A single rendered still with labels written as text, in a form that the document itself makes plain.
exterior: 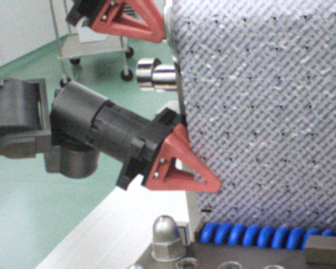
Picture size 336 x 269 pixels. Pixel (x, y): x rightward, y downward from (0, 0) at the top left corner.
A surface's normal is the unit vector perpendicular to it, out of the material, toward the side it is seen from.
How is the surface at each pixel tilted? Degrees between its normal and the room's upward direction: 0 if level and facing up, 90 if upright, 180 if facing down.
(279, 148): 91
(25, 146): 126
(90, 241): 0
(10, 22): 90
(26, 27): 90
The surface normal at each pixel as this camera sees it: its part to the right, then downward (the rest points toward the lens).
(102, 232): -0.13, -0.93
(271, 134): -0.37, 0.37
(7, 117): 0.26, -0.59
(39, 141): 0.18, 0.81
